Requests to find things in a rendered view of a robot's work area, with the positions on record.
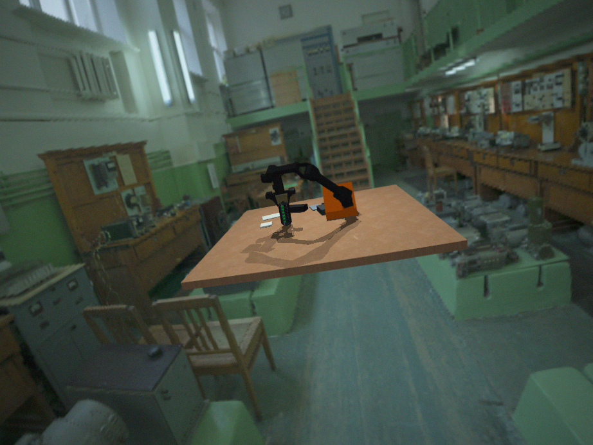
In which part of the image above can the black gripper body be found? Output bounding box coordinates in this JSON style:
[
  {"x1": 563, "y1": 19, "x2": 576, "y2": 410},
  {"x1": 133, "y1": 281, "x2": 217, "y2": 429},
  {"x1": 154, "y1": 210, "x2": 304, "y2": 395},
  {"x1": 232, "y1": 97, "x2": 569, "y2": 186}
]
[{"x1": 265, "y1": 182, "x2": 295, "y2": 199}]

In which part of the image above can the dark grey controller unit with white label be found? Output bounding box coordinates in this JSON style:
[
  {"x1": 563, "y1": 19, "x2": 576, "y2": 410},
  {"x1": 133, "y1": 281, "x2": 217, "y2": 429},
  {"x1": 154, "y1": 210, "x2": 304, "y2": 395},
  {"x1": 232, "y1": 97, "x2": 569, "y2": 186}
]
[{"x1": 278, "y1": 201, "x2": 292, "y2": 226}]

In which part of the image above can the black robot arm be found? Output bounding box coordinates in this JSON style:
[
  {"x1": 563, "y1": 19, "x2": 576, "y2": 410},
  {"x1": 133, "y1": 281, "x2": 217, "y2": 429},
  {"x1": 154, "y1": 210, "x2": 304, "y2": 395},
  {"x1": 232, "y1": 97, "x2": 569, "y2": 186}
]
[{"x1": 260, "y1": 162, "x2": 354, "y2": 208}]

